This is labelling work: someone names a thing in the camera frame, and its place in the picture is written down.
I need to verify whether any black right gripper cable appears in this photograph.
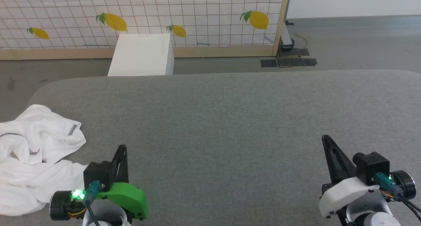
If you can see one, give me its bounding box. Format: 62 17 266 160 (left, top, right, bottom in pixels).
375 172 421 221

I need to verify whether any white long-sleeve shirt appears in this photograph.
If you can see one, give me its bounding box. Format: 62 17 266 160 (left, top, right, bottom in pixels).
0 104 89 216

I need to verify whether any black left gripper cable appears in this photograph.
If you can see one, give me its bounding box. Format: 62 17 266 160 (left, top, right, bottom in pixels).
85 181 102 226

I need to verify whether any grey metal support bracket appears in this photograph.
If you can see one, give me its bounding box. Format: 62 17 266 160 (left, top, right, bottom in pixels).
280 19 295 51

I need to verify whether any white box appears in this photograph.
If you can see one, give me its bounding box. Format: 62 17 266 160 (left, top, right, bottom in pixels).
108 34 175 77

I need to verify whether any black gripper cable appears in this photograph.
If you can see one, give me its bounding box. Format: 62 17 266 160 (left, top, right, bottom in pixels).
375 172 421 221
85 181 102 226

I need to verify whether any lemon print grid panel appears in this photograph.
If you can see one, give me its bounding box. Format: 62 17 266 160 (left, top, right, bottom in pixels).
0 0 285 49

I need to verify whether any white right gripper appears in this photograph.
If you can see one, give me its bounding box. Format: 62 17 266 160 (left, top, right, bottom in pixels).
318 135 416 218

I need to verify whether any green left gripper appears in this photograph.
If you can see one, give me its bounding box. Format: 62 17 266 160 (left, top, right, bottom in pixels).
49 145 148 220

